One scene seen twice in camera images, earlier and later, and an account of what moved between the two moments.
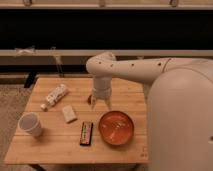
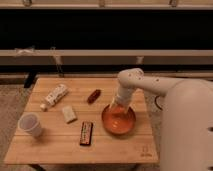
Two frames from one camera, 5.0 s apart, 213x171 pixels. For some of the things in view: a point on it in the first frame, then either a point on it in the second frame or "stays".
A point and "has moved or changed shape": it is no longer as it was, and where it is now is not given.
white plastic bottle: x=57 y=94 stays
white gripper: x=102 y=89 to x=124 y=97
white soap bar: x=69 y=114 stays
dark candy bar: x=86 y=131 stays
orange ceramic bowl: x=116 y=127 has moved or changed shape
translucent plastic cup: x=30 y=123 stays
